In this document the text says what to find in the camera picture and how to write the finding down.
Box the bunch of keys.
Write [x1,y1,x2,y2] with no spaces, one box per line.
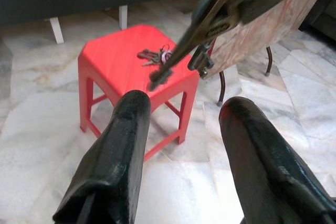
[136,45,174,68]

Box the marble-pattern table with red edge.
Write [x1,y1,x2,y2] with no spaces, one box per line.
[206,0,329,78]

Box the dark metal table leg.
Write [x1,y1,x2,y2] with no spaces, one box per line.
[217,71,227,104]
[263,46,272,77]

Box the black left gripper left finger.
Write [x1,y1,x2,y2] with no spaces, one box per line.
[52,90,152,224]

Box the white console leg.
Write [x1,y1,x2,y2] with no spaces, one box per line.
[118,5,129,30]
[49,17,65,45]

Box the red plastic stool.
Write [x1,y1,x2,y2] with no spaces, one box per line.
[78,24,202,162]

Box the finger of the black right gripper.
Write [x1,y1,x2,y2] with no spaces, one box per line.
[149,0,229,90]
[157,0,240,83]

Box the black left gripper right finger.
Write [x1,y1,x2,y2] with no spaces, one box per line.
[218,96,336,224]

